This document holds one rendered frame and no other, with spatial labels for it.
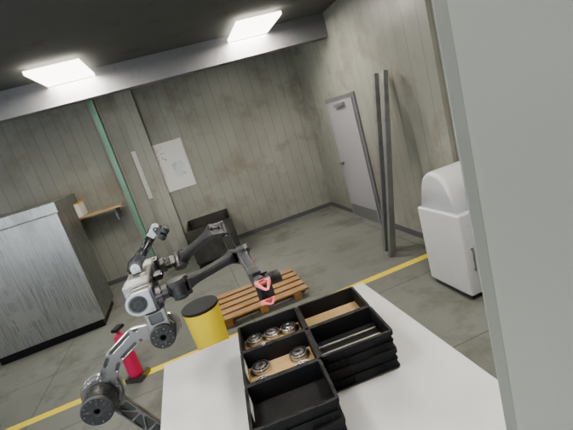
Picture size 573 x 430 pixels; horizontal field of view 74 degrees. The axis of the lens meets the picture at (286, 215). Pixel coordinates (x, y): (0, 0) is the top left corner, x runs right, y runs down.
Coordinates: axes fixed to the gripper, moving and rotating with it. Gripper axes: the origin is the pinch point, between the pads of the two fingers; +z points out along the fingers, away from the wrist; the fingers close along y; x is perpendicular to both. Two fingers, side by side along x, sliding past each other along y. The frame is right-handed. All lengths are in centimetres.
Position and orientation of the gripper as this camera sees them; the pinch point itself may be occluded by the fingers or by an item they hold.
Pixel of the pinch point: (269, 296)
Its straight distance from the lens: 153.6
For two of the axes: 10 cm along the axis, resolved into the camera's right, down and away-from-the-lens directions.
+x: -9.2, 3.2, -2.3
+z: 2.8, 1.5, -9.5
